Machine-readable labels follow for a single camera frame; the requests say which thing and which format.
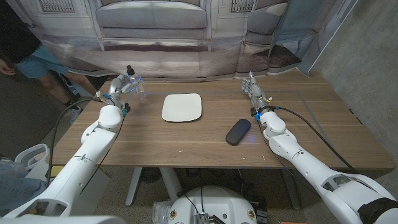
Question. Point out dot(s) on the white slanted table leg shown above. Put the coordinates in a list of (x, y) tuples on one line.
[(133, 186)]

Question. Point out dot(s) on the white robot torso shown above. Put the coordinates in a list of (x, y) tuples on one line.
[(214, 205)]

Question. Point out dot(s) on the blue denim fabric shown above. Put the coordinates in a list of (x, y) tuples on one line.
[(18, 189)]

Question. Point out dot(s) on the metal finned module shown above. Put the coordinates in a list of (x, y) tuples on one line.
[(201, 218)]

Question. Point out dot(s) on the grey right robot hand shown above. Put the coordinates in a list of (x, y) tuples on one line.
[(258, 95)]

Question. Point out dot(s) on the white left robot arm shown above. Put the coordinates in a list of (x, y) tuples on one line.
[(84, 158)]

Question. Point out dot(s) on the clear dispenser bottle black pump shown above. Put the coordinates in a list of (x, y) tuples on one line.
[(140, 91)]

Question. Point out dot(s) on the black glasses case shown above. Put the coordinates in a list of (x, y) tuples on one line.
[(237, 132)]

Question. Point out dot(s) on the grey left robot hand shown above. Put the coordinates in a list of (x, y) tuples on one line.
[(116, 90)]

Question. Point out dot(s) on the dark partition panel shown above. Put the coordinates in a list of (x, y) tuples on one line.
[(21, 118)]

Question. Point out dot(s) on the printed living room backdrop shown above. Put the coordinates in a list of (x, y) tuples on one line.
[(155, 59)]

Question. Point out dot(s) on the white grey chair frame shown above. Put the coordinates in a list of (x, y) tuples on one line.
[(29, 154)]

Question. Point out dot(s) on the white table column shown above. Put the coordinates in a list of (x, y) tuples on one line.
[(171, 183)]

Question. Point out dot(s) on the black ribbed round object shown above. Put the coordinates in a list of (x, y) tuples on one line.
[(151, 175)]

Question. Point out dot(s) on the person in black shirt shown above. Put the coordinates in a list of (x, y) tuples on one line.
[(34, 65)]

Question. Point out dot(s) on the yellow black flat object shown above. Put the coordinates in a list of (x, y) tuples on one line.
[(57, 171)]

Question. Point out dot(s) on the white square paper plate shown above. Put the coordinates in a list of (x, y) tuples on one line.
[(182, 107)]

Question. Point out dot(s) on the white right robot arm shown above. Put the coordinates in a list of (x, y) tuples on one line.
[(304, 158)]

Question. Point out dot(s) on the clear plastic container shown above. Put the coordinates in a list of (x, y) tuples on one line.
[(159, 211)]

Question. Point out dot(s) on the grey table leg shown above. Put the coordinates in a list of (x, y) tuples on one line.
[(291, 189)]

